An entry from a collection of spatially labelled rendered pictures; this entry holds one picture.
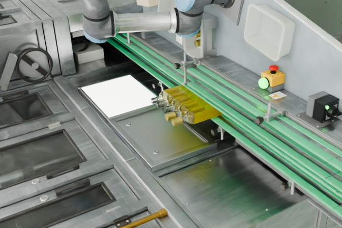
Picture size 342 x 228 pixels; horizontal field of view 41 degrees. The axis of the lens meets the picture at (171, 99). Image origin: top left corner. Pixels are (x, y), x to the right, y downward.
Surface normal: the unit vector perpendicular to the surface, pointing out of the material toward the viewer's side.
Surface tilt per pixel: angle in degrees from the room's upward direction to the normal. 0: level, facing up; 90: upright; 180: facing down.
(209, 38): 90
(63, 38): 90
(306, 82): 0
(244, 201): 90
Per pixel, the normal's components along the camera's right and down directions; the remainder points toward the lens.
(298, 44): -0.87, 0.26
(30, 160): -0.04, -0.88
